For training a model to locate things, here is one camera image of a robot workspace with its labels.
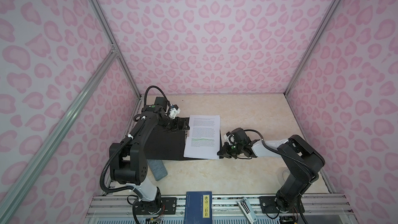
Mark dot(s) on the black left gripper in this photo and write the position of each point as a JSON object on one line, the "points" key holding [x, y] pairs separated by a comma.
{"points": [[176, 127]]}

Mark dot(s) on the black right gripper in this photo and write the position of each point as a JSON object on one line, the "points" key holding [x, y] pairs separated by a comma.
{"points": [[223, 149]]}

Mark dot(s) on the printed paper sheet bottom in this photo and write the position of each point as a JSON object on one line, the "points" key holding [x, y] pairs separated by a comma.
{"points": [[203, 141]]}

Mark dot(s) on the teal folder with black inside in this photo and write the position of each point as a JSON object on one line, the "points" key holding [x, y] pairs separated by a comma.
{"points": [[160, 143]]}

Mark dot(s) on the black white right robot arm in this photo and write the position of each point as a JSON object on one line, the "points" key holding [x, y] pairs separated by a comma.
{"points": [[302, 160]]}

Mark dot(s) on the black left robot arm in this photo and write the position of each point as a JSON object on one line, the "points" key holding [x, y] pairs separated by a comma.
{"points": [[127, 166]]}

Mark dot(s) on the grey sponge eraser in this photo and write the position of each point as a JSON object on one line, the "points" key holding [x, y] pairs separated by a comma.
{"points": [[158, 169]]}

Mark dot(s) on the blue book yellow label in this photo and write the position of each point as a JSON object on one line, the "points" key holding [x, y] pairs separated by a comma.
{"points": [[198, 207]]}

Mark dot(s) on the white tape roll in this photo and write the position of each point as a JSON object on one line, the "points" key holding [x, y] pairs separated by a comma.
{"points": [[283, 176]]}

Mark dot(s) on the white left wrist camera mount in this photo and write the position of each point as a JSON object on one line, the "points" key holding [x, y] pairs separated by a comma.
{"points": [[174, 111]]}

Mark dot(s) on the white clip on rail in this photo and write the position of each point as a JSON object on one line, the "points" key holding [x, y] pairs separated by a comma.
{"points": [[247, 210]]}

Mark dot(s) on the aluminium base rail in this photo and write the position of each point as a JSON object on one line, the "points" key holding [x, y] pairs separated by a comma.
{"points": [[318, 209]]}

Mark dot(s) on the aluminium frame post left rear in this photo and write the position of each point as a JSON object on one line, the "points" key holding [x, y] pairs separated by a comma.
{"points": [[104, 23]]}

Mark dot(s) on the aluminium frame post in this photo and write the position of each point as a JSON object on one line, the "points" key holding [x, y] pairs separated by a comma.
{"points": [[325, 21], [104, 23]]}

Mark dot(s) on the aluminium diagonal frame bar left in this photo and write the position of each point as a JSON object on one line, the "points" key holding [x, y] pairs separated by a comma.
{"points": [[28, 177]]}

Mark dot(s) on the aluminium frame post right rear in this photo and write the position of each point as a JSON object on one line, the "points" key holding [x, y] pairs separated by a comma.
{"points": [[325, 21]]}

